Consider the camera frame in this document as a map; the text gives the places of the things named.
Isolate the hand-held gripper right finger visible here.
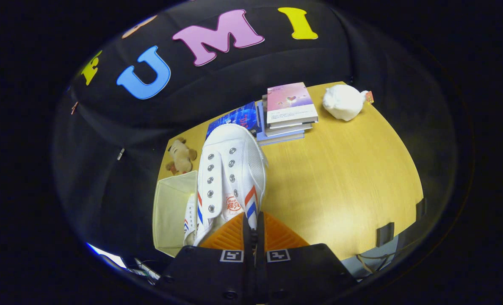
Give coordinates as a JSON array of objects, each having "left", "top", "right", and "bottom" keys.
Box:
[{"left": 256, "top": 212, "right": 359, "bottom": 305}]

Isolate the black backdrop cloth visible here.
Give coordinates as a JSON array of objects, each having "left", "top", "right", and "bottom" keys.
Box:
[{"left": 53, "top": 0, "right": 459, "bottom": 272}]

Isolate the brown plush dog toy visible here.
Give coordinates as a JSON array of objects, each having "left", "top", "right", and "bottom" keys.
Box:
[{"left": 166, "top": 136, "right": 198, "bottom": 175}]

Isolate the white plush toy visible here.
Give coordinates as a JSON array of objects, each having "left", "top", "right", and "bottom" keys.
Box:
[{"left": 322, "top": 84, "right": 375, "bottom": 122}]

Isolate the white canvas shoe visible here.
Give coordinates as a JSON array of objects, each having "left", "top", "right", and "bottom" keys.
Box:
[
  {"left": 183, "top": 193, "right": 199, "bottom": 246},
  {"left": 192, "top": 123, "right": 269, "bottom": 247}
]

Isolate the computer monitor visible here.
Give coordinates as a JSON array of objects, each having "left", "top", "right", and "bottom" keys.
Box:
[{"left": 86, "top": 242, "right": 127, "bottom": 270}]

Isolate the dark cable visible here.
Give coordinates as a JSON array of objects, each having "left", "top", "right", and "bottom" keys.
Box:
[{"left": 355, "top": 250, "right": 400, "bottom": 272}]

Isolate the grey book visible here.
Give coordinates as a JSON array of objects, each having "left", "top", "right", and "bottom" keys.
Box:
[{"left": 262, "top": 95, "right": 314, "bottom": 137}]

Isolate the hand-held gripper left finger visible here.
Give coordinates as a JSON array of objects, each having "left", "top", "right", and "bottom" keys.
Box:
[{"left": 158, "top": 214, "right": 257, "bottom": 305}]

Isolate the light blue book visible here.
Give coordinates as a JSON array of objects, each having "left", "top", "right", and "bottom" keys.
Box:
[{"left": 256, "top": 101, "right": 305, "bottom": 146}]

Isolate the pink cover book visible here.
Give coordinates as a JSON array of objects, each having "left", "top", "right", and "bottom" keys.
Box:
[{"left": 266, "top": 82, "right": 319, "bottom": 125}]

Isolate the dark blue book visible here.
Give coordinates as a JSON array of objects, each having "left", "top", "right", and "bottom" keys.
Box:
[{"left": 206, "top": 101, "right": 263, "bottom": 138}]

